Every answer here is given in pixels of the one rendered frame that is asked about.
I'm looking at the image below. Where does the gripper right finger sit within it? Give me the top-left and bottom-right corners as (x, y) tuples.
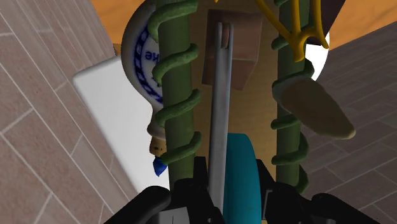
(256, 158), (382, 224)

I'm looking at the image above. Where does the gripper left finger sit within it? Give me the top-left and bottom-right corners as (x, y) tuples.
(104, 156), (226, 224)

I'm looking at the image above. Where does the teal rounded object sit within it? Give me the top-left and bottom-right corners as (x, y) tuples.
(222, 132), (263, 224)

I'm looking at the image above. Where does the green pole with spiral vine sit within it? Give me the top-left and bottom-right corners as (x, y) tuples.
(270, 0), (316, 195)
(148, 0), (203, 191)

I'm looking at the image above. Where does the grey metal bar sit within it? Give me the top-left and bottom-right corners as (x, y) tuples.
(207, 21), (234, 216)

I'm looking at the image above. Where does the beige oblong shape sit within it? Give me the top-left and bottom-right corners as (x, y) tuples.
(272, 76), (356, 140)

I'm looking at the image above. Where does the white flat slab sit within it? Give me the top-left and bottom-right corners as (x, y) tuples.
(72, 55), (171, 195)

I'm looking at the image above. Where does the white and blue corked bottle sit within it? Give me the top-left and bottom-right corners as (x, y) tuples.
(120, 0), (170, 178)

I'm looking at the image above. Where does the yellow forked branch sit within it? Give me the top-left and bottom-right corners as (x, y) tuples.
(254, 0), (330, 63)

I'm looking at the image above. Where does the brown box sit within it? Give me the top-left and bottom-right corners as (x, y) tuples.
(201, 8), (265, 92)

